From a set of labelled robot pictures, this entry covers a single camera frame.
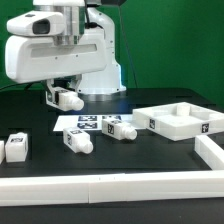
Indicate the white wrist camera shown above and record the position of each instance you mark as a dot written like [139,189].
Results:
[37,23]

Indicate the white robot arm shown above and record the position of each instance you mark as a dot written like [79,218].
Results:
[68,45]

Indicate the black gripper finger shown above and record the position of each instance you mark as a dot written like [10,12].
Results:
[50,92]
[73,82]

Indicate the white sheet with tags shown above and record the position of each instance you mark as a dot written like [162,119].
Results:
[90,122]

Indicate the white part at left edge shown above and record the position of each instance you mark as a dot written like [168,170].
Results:
[2,151]

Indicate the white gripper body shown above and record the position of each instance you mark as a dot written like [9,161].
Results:
[38,58]

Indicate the white square tabletop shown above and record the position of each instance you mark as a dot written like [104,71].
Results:
[179,121]

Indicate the white L-shaped obstacle wall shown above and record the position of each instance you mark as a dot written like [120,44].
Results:
[30,191]

